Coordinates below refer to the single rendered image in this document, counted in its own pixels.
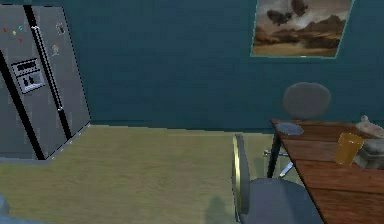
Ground framed desert landscape picture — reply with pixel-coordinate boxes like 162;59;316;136
250;0;355;60

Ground grey chair with gold rim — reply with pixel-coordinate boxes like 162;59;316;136
231;133;325;224

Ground grey plate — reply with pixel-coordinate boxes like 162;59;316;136
275;121;305;136

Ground grey box-shaped dish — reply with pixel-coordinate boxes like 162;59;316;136
353;138;384;170

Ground orange cup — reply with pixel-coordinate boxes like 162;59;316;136
334;132;365;167

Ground black fridge door handle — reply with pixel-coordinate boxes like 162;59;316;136
31;25;64;112

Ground grey round-back chair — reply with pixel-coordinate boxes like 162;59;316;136
263;81;332;178

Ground grey double-door fridge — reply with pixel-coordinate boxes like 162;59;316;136
0;4;92;161

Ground brown wooden table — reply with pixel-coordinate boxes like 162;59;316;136
266;118;384;224

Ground beige teapot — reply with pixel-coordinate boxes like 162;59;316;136
354;115;384;140

